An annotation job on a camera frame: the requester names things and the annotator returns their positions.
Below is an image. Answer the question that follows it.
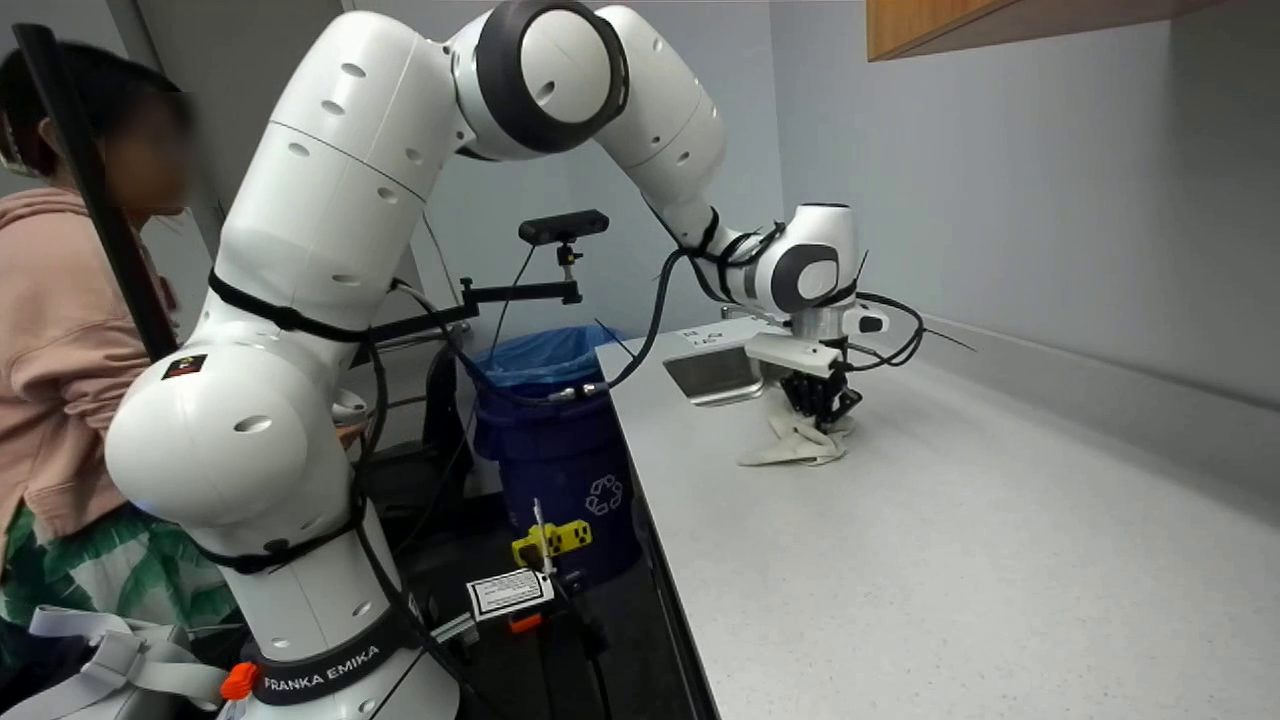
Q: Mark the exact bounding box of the blue recycling bin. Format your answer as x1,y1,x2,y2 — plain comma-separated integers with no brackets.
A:
478,325,640,586

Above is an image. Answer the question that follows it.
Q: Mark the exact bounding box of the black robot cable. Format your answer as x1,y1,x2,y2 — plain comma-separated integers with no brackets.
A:
586,238,933,403

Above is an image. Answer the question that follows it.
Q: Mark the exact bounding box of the yellow clamp with label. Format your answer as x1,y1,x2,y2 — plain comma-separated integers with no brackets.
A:
465,510,598,626

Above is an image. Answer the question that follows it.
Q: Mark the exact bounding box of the cream wiping cloth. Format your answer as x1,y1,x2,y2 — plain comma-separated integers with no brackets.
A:
741,387,849,470

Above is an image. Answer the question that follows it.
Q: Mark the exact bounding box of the person in pink shirt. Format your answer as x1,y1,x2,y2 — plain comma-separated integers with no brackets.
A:
0,51,241,709

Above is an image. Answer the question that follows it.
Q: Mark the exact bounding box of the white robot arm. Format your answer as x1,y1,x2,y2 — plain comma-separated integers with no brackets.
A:
103,0,858,720

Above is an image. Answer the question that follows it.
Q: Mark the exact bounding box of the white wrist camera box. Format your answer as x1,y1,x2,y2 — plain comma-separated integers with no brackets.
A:
744,334,849,381

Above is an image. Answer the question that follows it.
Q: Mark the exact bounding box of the black camera on tripod arm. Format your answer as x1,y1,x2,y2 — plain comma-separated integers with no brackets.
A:
341,207,612,363

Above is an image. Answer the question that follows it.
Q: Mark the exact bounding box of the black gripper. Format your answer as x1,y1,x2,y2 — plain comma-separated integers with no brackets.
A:
779,371,860,428

